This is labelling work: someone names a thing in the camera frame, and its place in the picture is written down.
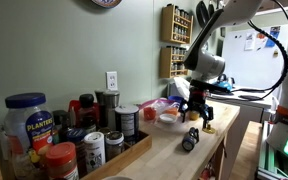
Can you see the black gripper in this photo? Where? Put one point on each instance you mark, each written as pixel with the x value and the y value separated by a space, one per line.
pixel 197 100

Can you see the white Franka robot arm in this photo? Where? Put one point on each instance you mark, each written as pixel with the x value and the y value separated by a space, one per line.
pixel 210 63

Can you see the yellow plastic cup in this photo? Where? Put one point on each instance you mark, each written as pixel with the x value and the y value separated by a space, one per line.
pixel 193 116

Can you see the round brass holder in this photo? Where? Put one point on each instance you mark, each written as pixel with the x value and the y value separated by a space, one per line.
pixel 209 129

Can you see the dark blue plastic cup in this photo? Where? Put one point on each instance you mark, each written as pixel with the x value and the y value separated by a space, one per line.
pixel 175 101

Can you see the small white bowl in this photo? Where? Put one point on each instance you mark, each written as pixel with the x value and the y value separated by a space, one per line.
pixel 168 118

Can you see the white cloth towel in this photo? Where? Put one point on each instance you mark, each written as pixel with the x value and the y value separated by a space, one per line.
pixel 180 88

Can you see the clear plastic zip bag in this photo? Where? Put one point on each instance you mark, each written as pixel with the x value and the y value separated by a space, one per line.
pixel 157 106

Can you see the wooden butcher block table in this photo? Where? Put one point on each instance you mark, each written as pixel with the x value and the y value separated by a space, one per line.
pixel 170 156

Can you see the black stove burner coil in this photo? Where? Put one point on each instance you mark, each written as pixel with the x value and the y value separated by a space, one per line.
pixel 249 97

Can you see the wooden spice rack with jars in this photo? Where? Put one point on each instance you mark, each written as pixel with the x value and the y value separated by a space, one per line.
pixel 175 25
pixel 173 61

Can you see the tin can with label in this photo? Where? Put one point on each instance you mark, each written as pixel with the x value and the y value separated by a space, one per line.
pixel 127 125

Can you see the white refrigerator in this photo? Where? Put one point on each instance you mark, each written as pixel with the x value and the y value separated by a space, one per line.
pixel 250 66

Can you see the wooden tray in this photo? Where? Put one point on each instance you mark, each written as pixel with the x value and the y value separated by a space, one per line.
pixel 127 156

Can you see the stainless steel shaker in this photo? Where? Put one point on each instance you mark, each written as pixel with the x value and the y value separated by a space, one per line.
pixel 112 106

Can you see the glass jar of dark spice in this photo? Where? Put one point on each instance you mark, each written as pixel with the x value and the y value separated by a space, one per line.
pixel 114 146

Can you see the white paper on fridge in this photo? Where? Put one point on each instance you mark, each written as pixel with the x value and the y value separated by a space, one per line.
pixel 249 41

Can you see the dark steel grinder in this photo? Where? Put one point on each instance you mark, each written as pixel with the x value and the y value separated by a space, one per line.
pixel 99 106

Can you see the orange paper on fridge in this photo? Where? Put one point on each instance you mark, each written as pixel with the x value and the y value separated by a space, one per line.
pixel 261 40

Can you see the black hanging frying pan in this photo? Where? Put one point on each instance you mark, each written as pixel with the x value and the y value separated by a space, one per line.
pixel 202 13

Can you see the white spice shaker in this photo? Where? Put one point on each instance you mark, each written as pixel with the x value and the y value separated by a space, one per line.
pixel 94 151

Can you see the dark sauce bottle black cap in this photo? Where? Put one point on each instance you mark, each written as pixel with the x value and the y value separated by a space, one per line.
pixel 87 111

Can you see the blue paper on fridge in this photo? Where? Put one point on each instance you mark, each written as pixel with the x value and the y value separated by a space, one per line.
pixel 272 36

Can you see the jar with blue lid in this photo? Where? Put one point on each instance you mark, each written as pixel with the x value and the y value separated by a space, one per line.
pixel 76 140

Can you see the red plastic container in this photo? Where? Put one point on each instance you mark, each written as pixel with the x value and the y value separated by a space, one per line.
pixel 73 111

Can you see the black jar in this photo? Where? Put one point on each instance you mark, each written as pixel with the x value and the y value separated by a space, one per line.
pixel 61 125

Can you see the spice jar with red lid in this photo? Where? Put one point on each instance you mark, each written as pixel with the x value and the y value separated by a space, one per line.
pixel 62 161

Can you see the Planters peanut jar blue lid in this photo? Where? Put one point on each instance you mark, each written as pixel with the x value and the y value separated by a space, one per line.
pixel 27 133

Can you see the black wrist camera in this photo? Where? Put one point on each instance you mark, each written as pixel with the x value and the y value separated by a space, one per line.
pixel 202 85

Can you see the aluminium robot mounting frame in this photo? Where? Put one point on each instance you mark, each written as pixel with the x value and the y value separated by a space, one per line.
pixel 274 160

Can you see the white wall outlet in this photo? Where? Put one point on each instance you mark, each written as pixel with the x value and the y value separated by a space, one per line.
pixel 111 80

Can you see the decorative round wall plate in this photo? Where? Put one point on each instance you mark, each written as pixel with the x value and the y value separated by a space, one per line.
pixel 106 2

